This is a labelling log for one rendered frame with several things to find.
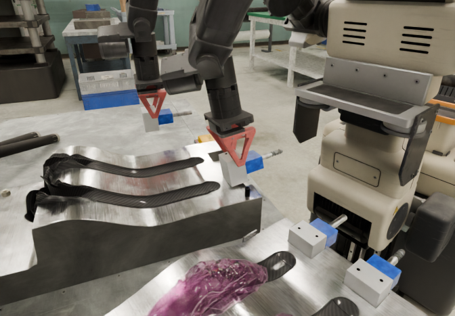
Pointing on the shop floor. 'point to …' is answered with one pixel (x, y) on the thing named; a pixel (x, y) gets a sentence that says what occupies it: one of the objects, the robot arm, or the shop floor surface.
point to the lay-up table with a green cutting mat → (310, 69)
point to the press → (27, 46)
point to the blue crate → (110, 99)
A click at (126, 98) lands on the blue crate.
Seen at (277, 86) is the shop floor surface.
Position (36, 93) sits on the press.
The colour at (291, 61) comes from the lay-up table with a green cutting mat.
